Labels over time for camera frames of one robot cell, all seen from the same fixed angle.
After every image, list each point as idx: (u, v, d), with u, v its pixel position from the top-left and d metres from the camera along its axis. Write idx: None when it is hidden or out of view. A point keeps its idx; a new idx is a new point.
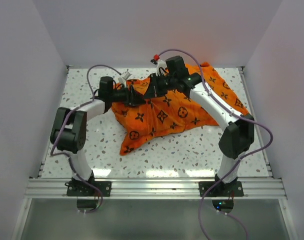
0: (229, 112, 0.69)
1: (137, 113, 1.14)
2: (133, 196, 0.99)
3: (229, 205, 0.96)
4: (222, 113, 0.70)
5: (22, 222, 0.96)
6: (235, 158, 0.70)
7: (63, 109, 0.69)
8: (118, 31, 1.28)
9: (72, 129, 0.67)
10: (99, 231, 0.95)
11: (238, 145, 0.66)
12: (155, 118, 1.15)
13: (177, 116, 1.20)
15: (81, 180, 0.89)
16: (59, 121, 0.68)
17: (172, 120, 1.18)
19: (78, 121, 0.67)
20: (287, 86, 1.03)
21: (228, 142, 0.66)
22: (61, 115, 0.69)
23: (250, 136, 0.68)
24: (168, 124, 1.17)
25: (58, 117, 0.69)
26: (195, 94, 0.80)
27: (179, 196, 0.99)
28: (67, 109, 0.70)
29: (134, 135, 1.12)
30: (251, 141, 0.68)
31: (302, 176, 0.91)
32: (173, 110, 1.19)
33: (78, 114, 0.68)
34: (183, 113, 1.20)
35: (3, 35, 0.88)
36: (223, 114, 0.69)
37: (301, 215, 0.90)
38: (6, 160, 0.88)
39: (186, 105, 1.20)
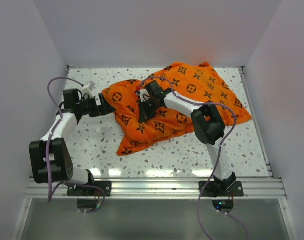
0: (193, 103, 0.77)
1: (135, 124, 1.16)
2: (133, 196, 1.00)
3: (228, 205, 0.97)
4: (188, 107, 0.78)
5: (22, 222, 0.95)
6: (214, 143, 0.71)
7: (36, 144, 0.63)
8: (118, 31, 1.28)
9: (55, 161, 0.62)
10: (99, 231, 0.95)
11: (207, 128, 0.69)
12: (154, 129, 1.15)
13: (177, 121, 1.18)
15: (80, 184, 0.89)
16: (37, 158, 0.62)
17: (172, 128, 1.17)
19: (59, 152, 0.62)
20: (287, 86, 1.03)
21: (198, 127, 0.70)
22: (37, 151, 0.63)
23: (219, 120, 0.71)
24: (168, 132, 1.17)
25: (33, 154, 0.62)
26: (167, 101, 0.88)
27: (179, 195, 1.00)
28: (38, 142, 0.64)
29: (135, 144, 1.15)
30: (221, 124, 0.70)
31: (302, 176, 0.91)
32: (172, 116, 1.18)
33: (55, 145, 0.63)
34: (182, 118, 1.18)
35: (3, 35, 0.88)
36: (189, 107, 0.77)
37: (301, 215, 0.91)
38: (5, 159, 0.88)
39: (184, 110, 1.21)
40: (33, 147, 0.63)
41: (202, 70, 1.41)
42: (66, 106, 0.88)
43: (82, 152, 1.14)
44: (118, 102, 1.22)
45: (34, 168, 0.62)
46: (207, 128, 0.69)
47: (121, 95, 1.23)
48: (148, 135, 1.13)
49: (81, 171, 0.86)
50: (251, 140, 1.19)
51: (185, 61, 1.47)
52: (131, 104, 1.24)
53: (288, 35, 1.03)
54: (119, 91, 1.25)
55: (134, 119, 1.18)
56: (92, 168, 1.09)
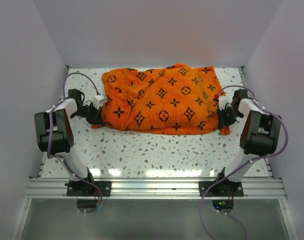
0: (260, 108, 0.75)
1: (116, 107, 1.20)
2: (133, 196, 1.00)
3: (229, 205, 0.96)
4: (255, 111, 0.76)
5: (22, 222, 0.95)
6: (248, 150, 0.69)
7: (40, 113, 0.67)
8: (118, 31, 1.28)
9: (58, 129, 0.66)
10: (99, 231, 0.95)
11: (256, 135, 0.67)
12: (130, 119, 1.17)
13: (158, 118, 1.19)
15: (80, 179, 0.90)
16: (42, 125, 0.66)
17: (150, 122, 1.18)
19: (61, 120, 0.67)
20: (286, 86, 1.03)
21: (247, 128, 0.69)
22: (41, 120, 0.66)
23: (273, 138, 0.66)
24: (145, 126, 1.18)
25: (38, 123, 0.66)
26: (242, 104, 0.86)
27: (179, 195, 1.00)
28: (44, 114, 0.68)
29: (109, 125, 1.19)
30: (272, 142, 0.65)
31: (302, 176, 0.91)
32: (154, 112, 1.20)
33: (58, 114, 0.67)
34: (164, 116, 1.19)
35: (3, 35, 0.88)
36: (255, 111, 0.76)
37: (301, 214, 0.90)
38: (5, 159, 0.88)
39: (171, 109, 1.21)
40: (38, 117, 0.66)
41: (204, 76, 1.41)
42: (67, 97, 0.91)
43: (82, 152, 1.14)
44: (111, 83, 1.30)
45: (39, 135, 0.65)
46: (255, 134, 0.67)
47: (115, 78, 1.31)
48: (124, 121, 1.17)
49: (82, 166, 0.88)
50: None
51: (185, 61, 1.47)
52: (121, 88, 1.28)
53: (288, 35, 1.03)
54: (116, 75, 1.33)
55: (118, 100, 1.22)
56: (92, 168, 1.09)
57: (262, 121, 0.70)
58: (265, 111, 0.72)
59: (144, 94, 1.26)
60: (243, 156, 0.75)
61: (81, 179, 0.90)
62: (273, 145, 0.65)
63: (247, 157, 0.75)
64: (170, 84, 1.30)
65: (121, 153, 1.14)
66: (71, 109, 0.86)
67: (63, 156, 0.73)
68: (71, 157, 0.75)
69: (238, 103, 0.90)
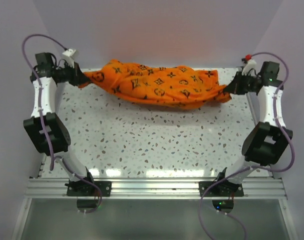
0: (275, 116, 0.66)
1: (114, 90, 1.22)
2: (133, 196, 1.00)
3: (229, 205, 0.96)
4: (268, 114, 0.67)
5: (22, 222, 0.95)
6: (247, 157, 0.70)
7: (29, 123, 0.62)
8: (118, 31, 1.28)
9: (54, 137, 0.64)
10: (99, 231, 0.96)
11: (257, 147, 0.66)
12: (125, 81, 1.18)
13: (154, 93, 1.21)
15: (80, 179, 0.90)
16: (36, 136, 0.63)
17: (144, 91, 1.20)
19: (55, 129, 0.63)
20: (286, 87, 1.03)
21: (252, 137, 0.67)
22: (33, 130, 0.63)
23: (275, 153, 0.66)
24: (136, 93, 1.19)
25: (31, 133, 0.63)
26: (262, 92, 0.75)
27: (179, 196, 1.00)
28: (32, 122, 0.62)
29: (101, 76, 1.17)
30: (273, 157, 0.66)
31: (302, 177, 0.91)
32: (150, 89, 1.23)
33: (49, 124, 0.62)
34: (160, 92, 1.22)
35: (3, 36, 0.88)
36: (268, 115, 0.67)
37: (301, 214, 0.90)
38: (5, 159, 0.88)
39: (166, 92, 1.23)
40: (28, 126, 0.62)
41: (205, 78, 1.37)
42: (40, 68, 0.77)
43: (82, 152, 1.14)
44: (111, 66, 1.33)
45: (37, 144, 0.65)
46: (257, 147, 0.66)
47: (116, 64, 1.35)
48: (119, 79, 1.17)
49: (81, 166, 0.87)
50: None
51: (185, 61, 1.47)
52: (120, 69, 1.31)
53: (289, 35, 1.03)
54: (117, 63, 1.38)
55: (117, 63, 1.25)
56: (92, 168, 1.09)
57: (271, 131, 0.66)
58: (277, 122, 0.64)
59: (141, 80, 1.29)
60: (243, 162, 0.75)
61: (80, 179, 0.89)
62: (274, 158, 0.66)
63: (247, 164, 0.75)
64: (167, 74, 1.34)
65: (121, 153, 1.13)
66: (53, 90, 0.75)
67: (63, 155, 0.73)
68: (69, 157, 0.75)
69: (260, 86, 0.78)
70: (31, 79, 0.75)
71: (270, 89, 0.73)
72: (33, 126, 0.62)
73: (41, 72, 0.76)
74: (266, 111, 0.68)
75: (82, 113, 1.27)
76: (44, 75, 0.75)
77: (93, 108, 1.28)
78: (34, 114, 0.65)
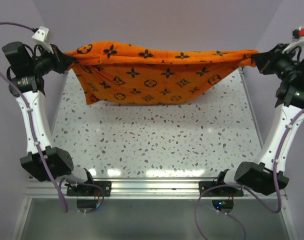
0: (275, 158, 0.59)
1: (110, 75, 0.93)
2: (133, 196, 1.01)
3: (229, 205, 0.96)
4: (269, 151, 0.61)
5: (22, 222, 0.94)
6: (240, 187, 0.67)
7: (27, 161, 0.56)
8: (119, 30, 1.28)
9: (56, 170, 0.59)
10: (98, 230, 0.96)
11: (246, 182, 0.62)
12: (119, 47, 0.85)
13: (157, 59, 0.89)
15: (79, 183, 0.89)
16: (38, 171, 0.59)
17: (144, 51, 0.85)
19: (57, 164, 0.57)
20: None
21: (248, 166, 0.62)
22: (34, 168, 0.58)
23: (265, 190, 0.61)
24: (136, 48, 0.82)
25: (32, 170, 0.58)
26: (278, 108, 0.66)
27: (179, 196, 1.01)
28: (29, 161, 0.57)
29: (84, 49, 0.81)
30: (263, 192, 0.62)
31: (302, 176, 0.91)
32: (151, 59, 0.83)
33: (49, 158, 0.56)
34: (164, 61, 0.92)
35: (2, 34, 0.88)
36: (269, 153, 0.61)
37: (301, 214, 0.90)
38: (5, 158, 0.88)
39: (176, 81, 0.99)
40: (26, 163, 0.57)
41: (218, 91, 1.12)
42: (19, 74, 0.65)
43: (82, 152, 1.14)
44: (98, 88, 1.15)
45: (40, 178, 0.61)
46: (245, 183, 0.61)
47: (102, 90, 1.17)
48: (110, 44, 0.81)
49: (80, 171, 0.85)
50: (251, 140, 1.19)
51: None
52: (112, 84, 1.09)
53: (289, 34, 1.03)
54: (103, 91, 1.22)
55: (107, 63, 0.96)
56: (92, 168, 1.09)
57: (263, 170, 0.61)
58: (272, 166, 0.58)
59: (141, 91, 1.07)
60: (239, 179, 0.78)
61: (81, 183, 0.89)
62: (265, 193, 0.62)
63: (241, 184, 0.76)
64: (169, 98, 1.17)
65: (121, 153, 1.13)
66: (43, 103, 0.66)
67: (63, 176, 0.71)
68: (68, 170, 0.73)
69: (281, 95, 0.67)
70: (13, 94, 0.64)
71: (288, 114, 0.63)
72: (32, 163, 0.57)
73: (23, 83, 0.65)
74: (268, 147, 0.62)
75: (82, 113, 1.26)
76: (27, 88, 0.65)
77: (93, 108, 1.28)
78: (31, 149, 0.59)
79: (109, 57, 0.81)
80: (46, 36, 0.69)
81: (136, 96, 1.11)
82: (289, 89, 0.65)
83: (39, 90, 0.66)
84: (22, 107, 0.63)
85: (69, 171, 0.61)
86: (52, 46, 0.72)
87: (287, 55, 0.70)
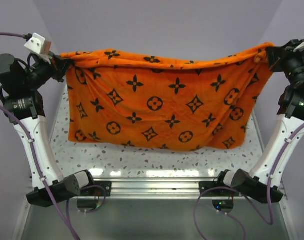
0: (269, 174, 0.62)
1: (108, 89, 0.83)
2: (133, 196, 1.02)
3: (229, 205, 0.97)
4: (265, 166, 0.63)
5: (22, 222, 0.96)
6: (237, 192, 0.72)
7: (35, 197, 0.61)
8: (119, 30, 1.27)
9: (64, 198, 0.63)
10: (98, 230, 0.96)
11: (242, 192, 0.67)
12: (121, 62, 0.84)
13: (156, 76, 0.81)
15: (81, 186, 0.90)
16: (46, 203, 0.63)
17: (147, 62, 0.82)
19: (62, 196, 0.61)
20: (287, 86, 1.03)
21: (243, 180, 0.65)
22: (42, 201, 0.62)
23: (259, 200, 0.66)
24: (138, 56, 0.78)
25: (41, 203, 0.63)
26: (280, 117, 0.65)
27: (179, 196, 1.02)
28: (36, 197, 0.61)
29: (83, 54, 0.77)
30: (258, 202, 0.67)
31: (303, 176, 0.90)
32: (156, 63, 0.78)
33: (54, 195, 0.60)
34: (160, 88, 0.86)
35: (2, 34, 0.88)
36: (265, 167, 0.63)
37: (301, 215, 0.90)
38: (5, 159, 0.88)
39: (186, 101, 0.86)
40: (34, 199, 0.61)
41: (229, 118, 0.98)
42: (17, 96, 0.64)
43: (82, 152, 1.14)
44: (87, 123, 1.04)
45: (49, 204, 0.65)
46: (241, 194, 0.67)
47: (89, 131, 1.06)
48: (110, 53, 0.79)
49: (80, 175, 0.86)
50: (251, 140, 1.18)
51: None
52: None
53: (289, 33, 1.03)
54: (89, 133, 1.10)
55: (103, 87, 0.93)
56: (92, 168, 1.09)
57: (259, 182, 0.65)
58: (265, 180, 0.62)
59: (141, 118, 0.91)
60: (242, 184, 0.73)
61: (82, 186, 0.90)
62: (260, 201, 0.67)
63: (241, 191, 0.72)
64: (175, 136, 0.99)
65: (121, 153, 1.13)
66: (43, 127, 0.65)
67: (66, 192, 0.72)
68: None
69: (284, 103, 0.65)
70: (10, 120, 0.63)
71: (289, 127, 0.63)
72: (39, 199, 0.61)
73: (19, 107, 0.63)
74: (263, 162, 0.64)
75: None
76: (26, 114, 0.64)
77: None
78: (36, 185, 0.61)
79: (109, 59, 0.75)
80: (42, 46, 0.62)
81: (134, 128, 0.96)
82: (293, 97, 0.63)
83: (38, 114, 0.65)
84: (22, 136, 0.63)
85: (76, 194, 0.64)
86: (48, 55, 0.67)
87: (299, 54, 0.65)
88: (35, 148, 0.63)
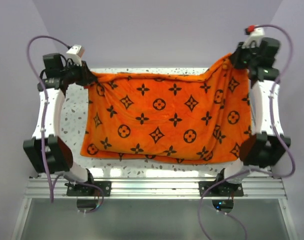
0: (272, 123, 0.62)
1: (123, 94, 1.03)
2: (133, 196, 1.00)
3: (229, 205, 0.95)
4: (265, 120, 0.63)
5: (22, 222, 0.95)
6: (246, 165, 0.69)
7: (29, 145, 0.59)
8: (118, 31, 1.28)
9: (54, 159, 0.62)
10: (98, 230, 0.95)
11: (256, 155, 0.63)
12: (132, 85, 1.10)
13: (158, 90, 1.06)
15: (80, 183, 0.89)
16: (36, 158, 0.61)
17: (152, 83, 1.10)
19: (56, 152, 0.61)
20: (286, 86, 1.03)
21: (248, 147, 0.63)
22: (34, 153, 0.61)
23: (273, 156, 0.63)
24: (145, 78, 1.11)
25: (32, 155, 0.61)
26: (256, 85, 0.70)
27: (180, 196, 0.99)
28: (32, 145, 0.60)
29: None
30: (270, 160, 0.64)
31: (302, 176, 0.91)
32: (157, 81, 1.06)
33: (50, 144, 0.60)
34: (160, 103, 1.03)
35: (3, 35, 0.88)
36: (265, 121, 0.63)
37: (301, 214, 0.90)
38: (5, 159, 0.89)
39: (184, 100, 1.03)
40: (28, 147, 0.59)
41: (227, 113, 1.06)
42: (49, 74, 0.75)
43: None
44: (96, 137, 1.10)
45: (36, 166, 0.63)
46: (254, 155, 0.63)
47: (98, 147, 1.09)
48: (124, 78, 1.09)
49: (81, 170, 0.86)
50: None
51: (185, 61, 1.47)
52: None
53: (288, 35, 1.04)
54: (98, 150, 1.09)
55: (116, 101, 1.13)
56: (92, 168, 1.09)
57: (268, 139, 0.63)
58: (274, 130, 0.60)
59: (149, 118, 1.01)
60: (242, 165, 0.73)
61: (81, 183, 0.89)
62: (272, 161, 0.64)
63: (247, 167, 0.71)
64: (180, 136, 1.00)
65: None
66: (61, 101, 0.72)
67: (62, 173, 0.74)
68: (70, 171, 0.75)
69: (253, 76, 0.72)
70: (39, 89, 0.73)
71: (266, 87, 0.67)
72: (32, 147, 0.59)
73: (49, 82, 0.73)
74: (262, 117, 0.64)
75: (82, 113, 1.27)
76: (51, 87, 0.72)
77: None
78: (36, 135, 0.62)
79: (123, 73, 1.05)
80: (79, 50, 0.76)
81: (142, 130, 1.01)
82: (258, 70, 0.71)
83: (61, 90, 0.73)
84: (42, 100, 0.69)
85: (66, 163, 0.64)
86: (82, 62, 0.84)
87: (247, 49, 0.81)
88: (49, 111, 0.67)
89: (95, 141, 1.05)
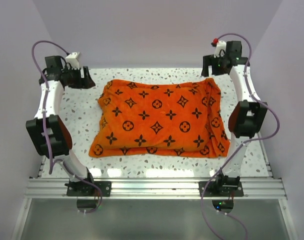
0: (250, 93, 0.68)
1: (127, 97, 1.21)
2: (133, 196, 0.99)
3: (229, 205, 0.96)
4: (244, 92, 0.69)
5: (22, 222, 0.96)
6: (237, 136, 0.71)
7: (32, 124, 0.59)
8: (118, 31, 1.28)
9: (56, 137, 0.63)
10: (98, 230, 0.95)
11: (241, 123, 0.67)
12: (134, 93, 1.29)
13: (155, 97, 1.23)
15: (80, 180, 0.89)
16: (37, 138, 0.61)
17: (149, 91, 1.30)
19: (57, 128, 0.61)
20: (286, 87, 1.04)
21: (234, 116, 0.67)
22: (35, 131, 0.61)
23: (257, 123, 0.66)
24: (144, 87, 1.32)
25: (34, 135, 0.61)
26: (233, 71, 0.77)
27: (179, 196, 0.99)
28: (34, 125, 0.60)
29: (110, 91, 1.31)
30: (257, 127, 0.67)
31: (302, 176, 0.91)
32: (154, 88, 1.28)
33: (51, 121, 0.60)
34: (157, 104, 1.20)
35: (3, 35, 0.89)
36: (244, 93, 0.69)
37: (301, 214, 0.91)
38: (5, 159, 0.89)
39: (176, 100, 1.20)
40: (30, 126, 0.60)
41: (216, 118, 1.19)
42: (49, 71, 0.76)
43: (82, 152, 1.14)
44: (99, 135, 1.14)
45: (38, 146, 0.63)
46: (241, 123, 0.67)
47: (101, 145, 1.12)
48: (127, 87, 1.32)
49: (81, 166, 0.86)
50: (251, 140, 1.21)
51: (185, 61, 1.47)
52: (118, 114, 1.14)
53: (288, 35, 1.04)
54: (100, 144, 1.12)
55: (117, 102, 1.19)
56: (92, 168, 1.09)
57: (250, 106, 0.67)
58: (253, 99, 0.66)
59: (149, 115, 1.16)
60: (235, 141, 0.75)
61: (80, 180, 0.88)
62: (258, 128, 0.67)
63: (238, 141, 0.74)
64: (177, 127, 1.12)
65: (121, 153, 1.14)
66: (60, 93, 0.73)
67: (62, 159, 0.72)
68: (69, 160, 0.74)
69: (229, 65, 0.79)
70: (40, 81, 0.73)
71: (240, 68, 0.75)
72: (34, 126, 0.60)
73: (50, 75, 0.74)
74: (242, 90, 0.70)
75: (82, 113, 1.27)
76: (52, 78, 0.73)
77: (93, 108, 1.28)
78: (37, 116, 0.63)
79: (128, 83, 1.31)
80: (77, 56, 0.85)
81: (144, 123, 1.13)
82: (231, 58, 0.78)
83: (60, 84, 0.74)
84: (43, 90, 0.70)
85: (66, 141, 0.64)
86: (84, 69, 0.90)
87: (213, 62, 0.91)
88: (49, 96, 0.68)
89: (100, 139, 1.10)
